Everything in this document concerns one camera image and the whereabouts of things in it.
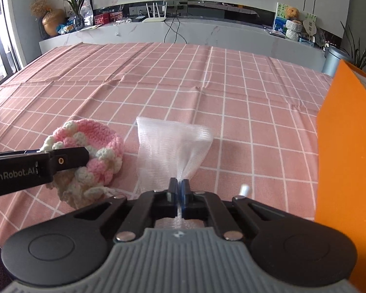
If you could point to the white mesh bag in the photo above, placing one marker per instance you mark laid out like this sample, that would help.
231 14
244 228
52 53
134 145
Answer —
170 146

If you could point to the white marble cabinet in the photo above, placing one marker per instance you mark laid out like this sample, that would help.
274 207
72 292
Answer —
219 36

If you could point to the brown round vase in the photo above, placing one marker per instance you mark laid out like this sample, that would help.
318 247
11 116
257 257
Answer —
53 23

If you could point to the brown teddy bear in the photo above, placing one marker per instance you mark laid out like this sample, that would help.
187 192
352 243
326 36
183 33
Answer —
292 12

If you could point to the pink cream crocheted hat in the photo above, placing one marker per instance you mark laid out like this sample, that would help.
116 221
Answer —
103 137

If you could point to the blue flower picture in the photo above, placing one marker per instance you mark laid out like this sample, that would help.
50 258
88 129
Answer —
280 18

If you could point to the white router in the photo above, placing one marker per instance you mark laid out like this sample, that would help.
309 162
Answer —
155 16

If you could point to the green plant in glass vase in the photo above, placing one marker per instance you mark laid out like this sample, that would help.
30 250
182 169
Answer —
77 9

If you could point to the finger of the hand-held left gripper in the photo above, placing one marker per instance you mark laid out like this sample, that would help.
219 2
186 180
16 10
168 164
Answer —
68 158

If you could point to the dried flower bunch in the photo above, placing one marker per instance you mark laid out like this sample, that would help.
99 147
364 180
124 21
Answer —
40 6

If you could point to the pink checkered tablecloth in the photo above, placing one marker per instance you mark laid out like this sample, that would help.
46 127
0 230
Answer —
201 91

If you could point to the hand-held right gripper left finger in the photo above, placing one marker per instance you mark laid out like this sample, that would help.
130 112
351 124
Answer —
172 193

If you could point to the long-leaf potted plant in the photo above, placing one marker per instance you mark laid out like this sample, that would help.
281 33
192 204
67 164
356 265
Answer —
361 52

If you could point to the grey cylinder bin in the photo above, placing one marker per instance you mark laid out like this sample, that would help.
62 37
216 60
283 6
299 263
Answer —
335 61

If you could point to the snack packets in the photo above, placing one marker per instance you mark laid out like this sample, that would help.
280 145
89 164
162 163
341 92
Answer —
65 28

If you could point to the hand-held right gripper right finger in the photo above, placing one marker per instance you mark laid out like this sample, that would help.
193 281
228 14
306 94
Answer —
186 195

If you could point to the red box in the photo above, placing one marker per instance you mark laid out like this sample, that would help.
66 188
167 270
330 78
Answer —
101 19
116 16

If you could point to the orange box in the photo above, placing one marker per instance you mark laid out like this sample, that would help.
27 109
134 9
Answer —
347 174

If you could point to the round paper fan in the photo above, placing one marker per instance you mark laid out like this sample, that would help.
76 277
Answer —
311 29

